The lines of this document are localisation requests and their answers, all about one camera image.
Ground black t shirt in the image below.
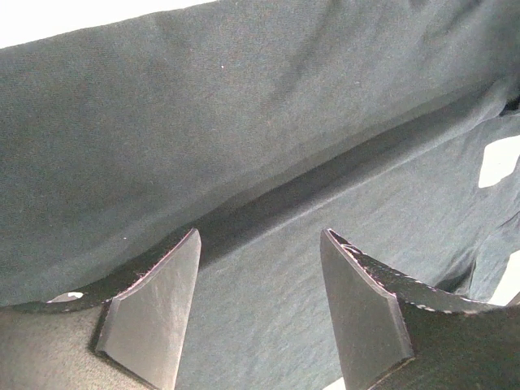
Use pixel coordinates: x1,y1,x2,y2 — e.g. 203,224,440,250
1,1,519,389

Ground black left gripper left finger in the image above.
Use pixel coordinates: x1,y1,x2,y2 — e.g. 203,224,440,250
1,229,202,389

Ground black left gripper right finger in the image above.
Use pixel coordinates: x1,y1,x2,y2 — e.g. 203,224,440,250
320,229,519,389

